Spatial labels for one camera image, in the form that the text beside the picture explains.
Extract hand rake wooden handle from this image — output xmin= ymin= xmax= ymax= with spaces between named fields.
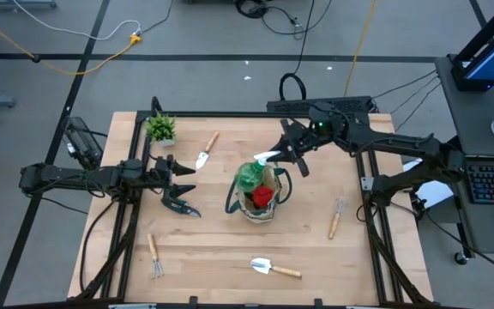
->
xmin=146 ymin=233 xmax=166 ymax=280

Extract black power strip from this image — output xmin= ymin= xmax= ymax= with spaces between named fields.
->
xmin=266 ymin=95 xmax=375 ymax=114

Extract wide trowel wooden handle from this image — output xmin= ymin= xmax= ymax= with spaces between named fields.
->
xmin=250 ymin=257 xmax=303 ymax=279

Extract black backlit keyboard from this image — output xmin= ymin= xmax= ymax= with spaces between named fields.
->
xmin=465 ymin=161 xmax=494 ymax=205

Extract white paper sheet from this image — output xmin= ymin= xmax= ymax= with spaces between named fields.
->
xmin=403 ymin=157 xmax=455 ymax=209

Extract green plant in white pot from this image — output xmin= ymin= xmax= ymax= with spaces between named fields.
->
xmin=143 ymin=110 xmax=178 ymax=148

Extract black cable bundle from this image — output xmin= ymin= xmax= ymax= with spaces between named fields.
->
xmin=233 ymin=0 xmax=306 ymax=39

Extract narrow trowel wooden handle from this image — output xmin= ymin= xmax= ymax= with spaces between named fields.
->
xmin=195 ymin=130 xmax=221 ymax=170

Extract green spray bottle white nozzle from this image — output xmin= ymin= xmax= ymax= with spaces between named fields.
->
xmin=234 ymin=149 xmax=282 ymax=193

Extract green handled pruning shears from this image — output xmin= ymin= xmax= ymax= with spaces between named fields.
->
xmin=160 ymin=195 xmax=202 ymax=218

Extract black computer monitor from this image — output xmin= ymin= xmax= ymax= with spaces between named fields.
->
xmin=450 ymin=0 xmax=494 ymax=92

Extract orange floor extension cord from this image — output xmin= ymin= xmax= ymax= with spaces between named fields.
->
xmin=0 ymin=6 xmax=143 ymax=77

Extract beige gardening bag green trim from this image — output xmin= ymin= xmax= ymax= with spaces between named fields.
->
xmin=224 ymin=165 xmax=294 ymax=224

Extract black table frame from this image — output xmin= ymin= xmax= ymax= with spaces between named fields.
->
xmin=75 ymin=109 xmax=435 ymax=309

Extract yellow hanging cable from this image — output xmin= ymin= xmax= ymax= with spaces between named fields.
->
xmin=343 ymin=0 xmax=379 ymax=98

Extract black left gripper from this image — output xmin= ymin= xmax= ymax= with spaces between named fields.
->
xmin=143 ymin=154 xmax=197 ymax=206

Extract black mesh box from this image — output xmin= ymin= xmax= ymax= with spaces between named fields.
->
xmin=61 ymin=115 xmax=105 ymax=172

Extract black coiled cable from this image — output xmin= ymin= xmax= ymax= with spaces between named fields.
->
xmin=278 ymin=0 xmax=316 ymax=102

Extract hand fork wooden handle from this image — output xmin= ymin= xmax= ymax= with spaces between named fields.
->
xmin=327 ymin=199 xmax=347 ymax=240

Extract white floor cable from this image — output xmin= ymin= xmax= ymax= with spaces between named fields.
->
xmin=13 ymin=0 xmax=142 ymax=42

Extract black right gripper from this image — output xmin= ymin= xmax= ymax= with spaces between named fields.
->
xmin=268 ymin=118 xmax=323 ymax=178

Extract grey desk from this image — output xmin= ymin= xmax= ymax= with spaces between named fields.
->
xmin=433 ymin=55 xmax=494 ymax=255

